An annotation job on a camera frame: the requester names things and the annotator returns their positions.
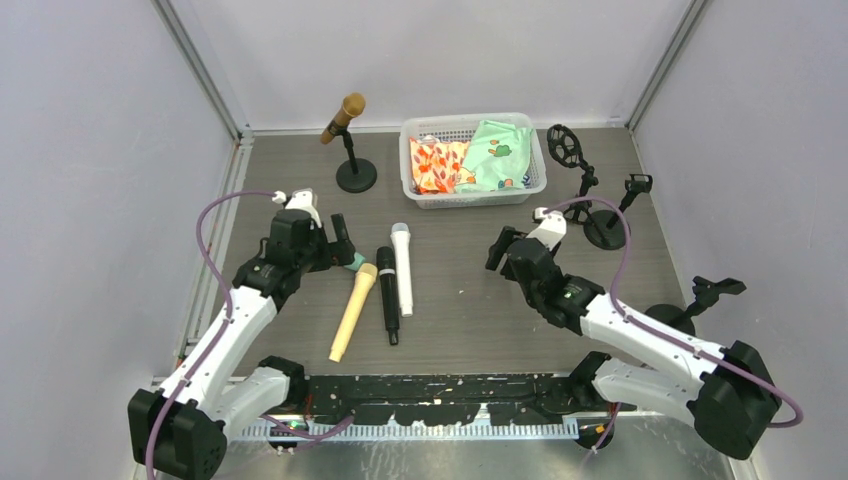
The white microphone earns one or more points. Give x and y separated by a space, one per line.
400 237

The gold brown microphone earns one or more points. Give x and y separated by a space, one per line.
353 105

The cream yellow microphone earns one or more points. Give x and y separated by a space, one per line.
364 280

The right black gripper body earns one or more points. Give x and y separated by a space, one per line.
510 254

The white plastic basket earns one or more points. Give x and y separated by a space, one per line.
462 128

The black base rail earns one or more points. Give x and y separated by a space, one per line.
442 400

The green microphone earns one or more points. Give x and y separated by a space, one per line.
357 262

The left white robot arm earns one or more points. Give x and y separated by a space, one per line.
183 428

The black tripod shock-mount stand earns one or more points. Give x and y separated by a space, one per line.
565 148

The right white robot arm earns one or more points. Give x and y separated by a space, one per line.
726 394

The black microphone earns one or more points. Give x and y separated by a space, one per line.
385 262

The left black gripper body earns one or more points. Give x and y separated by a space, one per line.
329 244

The black round-base mic stand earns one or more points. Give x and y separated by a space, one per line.
355 175

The orange patterned cloth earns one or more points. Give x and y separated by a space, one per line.
437 167

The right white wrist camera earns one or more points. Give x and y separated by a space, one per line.
551 227

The green patterned cloth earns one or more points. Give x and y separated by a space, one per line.
499 155

